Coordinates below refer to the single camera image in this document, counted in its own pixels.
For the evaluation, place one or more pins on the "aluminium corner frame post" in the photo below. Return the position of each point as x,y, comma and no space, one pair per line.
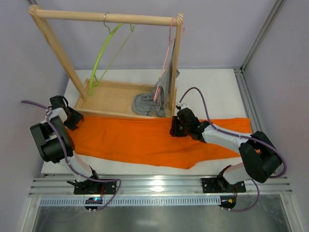
240,72

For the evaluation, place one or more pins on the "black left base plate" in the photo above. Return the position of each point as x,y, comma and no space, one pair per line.
108,186

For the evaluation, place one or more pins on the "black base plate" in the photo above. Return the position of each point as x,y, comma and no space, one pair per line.
108,186
212,184

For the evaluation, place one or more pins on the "wooden clothes rack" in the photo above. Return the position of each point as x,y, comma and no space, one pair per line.
136,69

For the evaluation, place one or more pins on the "orange trousers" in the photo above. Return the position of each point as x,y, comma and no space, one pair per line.
142,141

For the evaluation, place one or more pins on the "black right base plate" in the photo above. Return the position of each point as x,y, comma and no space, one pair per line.
212,184

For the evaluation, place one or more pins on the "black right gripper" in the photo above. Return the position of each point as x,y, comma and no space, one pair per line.
175,126

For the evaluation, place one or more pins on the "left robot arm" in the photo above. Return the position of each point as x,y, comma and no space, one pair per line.
55,145

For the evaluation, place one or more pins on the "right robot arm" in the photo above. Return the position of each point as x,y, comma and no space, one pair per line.
259,157

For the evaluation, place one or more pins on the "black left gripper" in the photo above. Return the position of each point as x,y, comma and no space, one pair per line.
73,118

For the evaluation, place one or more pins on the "aluminium front rail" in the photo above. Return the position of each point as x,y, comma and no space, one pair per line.
150,190

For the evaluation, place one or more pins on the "pink wire hanger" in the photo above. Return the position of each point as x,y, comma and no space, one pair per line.
164,70

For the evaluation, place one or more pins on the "green plastic hanger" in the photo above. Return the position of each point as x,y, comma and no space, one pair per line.
94,79

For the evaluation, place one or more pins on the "grey shirt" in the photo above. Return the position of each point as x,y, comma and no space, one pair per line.
155,102

